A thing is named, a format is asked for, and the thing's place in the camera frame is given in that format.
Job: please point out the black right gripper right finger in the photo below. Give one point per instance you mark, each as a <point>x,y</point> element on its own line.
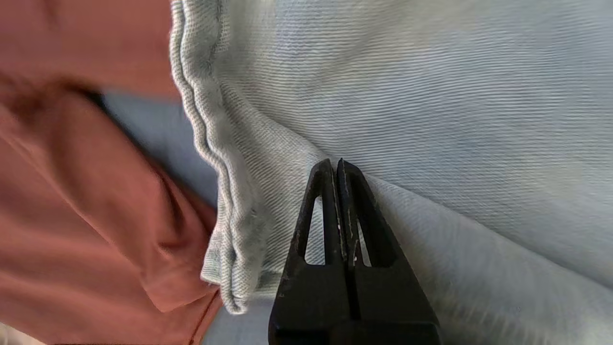
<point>392,302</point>

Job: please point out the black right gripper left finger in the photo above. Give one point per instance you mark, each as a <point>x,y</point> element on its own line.
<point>311,302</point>

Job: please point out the light blue denim shorts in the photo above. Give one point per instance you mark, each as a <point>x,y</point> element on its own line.
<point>431,96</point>

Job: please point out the bed with blue sheet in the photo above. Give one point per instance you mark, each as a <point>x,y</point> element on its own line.
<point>158,134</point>

